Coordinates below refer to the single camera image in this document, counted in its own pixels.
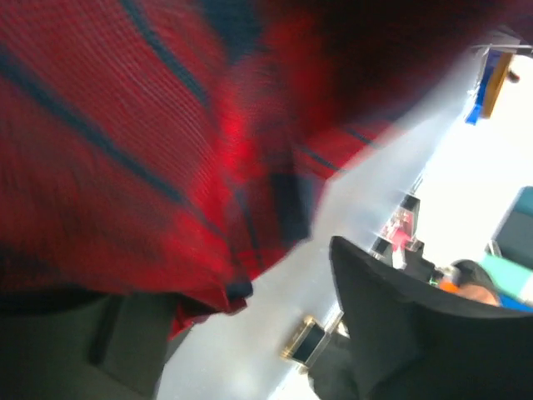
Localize wooden clothes rack frame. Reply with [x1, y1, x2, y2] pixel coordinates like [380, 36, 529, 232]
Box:
[466, 50, 513, 125]

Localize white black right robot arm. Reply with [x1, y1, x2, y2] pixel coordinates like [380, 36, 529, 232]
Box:
[371, 194, 532, 313]

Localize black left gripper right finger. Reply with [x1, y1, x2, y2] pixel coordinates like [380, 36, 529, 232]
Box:
[313, 237, 532, 399]

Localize red plaid skirt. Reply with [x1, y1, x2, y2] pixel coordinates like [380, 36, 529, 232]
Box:
[1, 1, 532, 332]

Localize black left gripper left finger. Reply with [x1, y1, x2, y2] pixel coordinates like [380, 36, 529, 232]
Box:
[1, 290, 177, 399]

